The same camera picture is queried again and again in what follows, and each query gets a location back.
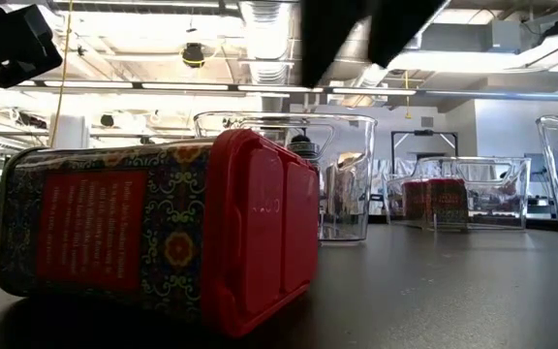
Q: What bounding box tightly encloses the white pillar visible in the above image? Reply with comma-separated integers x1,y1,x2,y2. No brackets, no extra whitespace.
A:
48,113,91,149

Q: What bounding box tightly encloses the silver ventilation duct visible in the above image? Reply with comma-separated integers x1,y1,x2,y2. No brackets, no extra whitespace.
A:
238,0,294,113

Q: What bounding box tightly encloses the red smoked paprika tin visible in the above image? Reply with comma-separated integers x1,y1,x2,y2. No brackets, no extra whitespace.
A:
402,178,430,228
0,128,322,339
427,177,469,229

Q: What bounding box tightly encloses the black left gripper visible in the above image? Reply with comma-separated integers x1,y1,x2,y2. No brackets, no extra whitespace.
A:
0,0,64,90

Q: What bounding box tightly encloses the grey air unit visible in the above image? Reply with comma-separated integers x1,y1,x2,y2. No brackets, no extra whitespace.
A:
481,18,522,53

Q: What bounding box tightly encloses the black ceiling dome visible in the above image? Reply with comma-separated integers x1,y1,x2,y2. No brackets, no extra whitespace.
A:
181,42,206,69

